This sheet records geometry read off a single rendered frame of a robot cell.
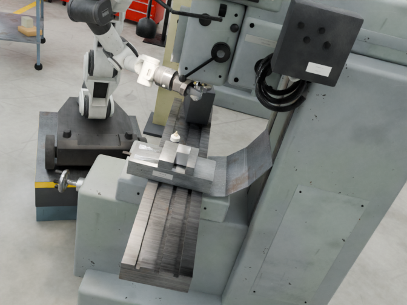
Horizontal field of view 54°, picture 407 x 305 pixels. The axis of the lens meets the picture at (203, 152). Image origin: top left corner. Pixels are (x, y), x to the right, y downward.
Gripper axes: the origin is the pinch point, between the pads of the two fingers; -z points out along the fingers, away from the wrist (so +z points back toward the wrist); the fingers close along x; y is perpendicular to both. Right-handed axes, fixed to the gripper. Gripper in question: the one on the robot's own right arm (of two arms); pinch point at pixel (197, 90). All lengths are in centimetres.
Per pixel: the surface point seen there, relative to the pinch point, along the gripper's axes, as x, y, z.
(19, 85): 127, 126, 217
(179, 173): -21.5, 26.8, -7.9
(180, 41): -5.2, -18.8, 9.6
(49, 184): -3, 86, 71
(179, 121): 27.1, 33.6, 14.1
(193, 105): 30.3, 23.3, 9.9
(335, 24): -25, -46, -42
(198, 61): -10.1, -15.9, -1.2
